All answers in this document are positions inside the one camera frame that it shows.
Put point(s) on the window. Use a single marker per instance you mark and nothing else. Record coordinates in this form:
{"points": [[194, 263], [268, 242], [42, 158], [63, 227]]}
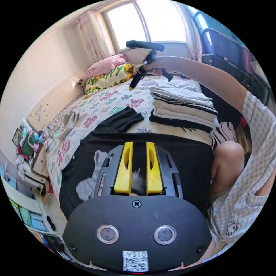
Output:
{"points": [[140, 21]]}

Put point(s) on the person's right hand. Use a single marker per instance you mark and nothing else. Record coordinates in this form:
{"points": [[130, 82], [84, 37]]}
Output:
{"points": [[158, 63]]}

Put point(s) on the pink curtain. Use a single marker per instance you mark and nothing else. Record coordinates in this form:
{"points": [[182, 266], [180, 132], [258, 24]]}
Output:
{"points": [[92, 36]]}

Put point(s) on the cluttered bedside cabinet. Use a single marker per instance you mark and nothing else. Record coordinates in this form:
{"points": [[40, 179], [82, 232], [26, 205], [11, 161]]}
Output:
{"points": [[30, 148]]}

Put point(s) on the pink pillow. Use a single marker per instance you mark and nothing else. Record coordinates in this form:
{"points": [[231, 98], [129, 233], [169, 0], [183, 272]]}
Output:
{"points": [[103, 64]]}

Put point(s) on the person's right forearm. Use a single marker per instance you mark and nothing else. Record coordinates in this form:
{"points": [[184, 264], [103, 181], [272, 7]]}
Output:
{"points": [[207, 79]]}

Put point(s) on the bed with printed quilt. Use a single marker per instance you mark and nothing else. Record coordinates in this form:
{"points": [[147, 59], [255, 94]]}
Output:
{"points": [[97, 107]]}

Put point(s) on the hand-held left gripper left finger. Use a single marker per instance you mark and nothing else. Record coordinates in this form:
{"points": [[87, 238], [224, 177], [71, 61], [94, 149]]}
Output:
{"points": [[123, 172]]}

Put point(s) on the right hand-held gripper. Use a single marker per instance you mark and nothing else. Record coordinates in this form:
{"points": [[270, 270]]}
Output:
{"points": [[138, 76]]}

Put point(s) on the yellow green printed pillow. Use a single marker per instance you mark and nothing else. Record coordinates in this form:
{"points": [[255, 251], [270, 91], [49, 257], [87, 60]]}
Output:
{"points": [[105, 78]]}

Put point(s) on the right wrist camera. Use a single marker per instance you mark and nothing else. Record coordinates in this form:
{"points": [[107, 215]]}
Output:
{"points": [[144, 44]]}

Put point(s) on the dark storage rack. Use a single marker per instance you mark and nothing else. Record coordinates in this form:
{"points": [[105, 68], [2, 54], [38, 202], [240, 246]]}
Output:
{"points": [[232, 56]]}

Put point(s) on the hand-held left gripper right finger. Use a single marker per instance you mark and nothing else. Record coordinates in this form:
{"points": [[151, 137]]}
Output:
{"points": [[154, 179]]}

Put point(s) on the pile of clothes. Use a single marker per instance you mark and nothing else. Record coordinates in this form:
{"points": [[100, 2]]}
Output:
{"points": [[183, 105]]}

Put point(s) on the beige garment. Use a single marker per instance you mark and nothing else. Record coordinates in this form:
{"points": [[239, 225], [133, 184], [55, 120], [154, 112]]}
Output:
{"points": [[69, 124]]}

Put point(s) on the black t-shirt with pattern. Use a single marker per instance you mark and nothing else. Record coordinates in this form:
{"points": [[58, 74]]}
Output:
{"points": [[189, 168]]}

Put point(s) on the colourful shelf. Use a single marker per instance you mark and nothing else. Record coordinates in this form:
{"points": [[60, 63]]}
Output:
{"points": [[32, 217]]}

